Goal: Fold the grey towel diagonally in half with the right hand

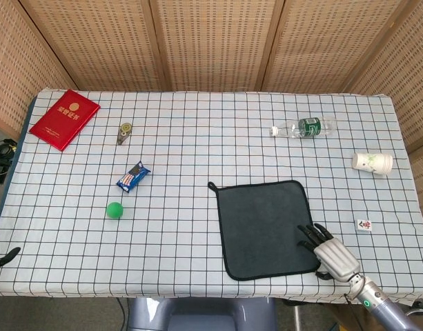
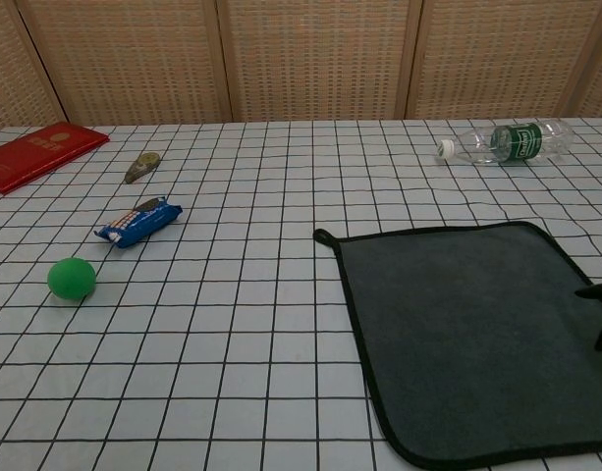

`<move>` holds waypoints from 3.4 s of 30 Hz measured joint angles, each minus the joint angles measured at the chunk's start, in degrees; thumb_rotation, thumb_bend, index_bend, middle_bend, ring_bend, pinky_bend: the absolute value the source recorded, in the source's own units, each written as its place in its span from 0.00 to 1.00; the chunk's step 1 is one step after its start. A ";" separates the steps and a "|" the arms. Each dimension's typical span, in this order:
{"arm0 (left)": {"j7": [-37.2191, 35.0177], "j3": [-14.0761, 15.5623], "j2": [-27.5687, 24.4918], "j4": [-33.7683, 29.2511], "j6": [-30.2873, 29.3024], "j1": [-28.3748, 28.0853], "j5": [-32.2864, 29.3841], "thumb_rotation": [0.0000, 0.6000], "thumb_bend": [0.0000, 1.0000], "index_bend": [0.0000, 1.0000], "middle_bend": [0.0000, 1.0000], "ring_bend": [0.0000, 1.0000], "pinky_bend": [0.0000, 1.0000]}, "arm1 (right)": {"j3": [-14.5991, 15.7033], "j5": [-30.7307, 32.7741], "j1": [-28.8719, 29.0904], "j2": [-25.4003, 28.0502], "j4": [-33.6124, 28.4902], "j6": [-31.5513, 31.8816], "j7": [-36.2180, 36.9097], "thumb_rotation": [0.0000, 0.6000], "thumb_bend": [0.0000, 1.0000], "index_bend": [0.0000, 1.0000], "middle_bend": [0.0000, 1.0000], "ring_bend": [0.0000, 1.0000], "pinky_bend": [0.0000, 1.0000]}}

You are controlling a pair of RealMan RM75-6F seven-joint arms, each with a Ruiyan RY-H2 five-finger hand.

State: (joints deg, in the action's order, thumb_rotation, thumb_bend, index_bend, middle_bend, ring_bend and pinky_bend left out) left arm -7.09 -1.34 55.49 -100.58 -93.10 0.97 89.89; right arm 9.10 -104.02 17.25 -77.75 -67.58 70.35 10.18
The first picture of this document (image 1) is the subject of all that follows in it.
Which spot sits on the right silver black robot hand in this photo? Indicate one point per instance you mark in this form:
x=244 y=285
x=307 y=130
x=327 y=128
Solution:
x=335 y=257

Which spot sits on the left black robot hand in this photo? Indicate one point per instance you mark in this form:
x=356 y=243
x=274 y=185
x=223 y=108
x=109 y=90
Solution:
x=6 y=258

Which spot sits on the grey and yellow cloth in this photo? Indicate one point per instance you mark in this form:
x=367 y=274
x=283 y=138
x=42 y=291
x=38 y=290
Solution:
x=263 y=227

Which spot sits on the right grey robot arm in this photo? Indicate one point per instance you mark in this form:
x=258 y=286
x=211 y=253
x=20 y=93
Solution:
x=380 y=303

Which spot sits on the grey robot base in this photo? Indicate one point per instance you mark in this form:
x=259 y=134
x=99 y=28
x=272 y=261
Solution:
x=201 y=315

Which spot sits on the white mahjong tile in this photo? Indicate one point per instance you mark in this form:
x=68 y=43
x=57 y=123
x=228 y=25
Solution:
x=364 y=225

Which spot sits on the white metal table leg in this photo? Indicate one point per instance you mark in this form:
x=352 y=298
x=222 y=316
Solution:
x=297 y=315

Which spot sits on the white paper cup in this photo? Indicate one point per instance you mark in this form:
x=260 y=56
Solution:
x=371 y=163

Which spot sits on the black equipment on floor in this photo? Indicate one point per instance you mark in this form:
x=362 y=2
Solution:
x=2 y=155

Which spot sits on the green ball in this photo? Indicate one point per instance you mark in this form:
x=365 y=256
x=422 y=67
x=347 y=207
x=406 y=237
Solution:
x=114 y=210

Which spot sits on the clear bottle with green label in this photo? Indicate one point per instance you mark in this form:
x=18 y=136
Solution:
x=306 y=127

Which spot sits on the red certificate book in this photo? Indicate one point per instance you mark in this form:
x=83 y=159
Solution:
x=63 y=119

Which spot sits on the blue snack packet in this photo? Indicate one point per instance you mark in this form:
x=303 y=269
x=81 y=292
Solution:
x=133 y=176

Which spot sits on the white checked tablecloth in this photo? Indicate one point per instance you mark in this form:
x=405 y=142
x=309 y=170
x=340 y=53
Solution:
x=183 y=179

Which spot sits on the correction tape dispenser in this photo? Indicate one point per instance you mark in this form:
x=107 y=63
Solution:
x=123 y=132

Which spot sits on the bamboo folding screen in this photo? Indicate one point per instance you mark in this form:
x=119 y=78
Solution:
x=214 y=41

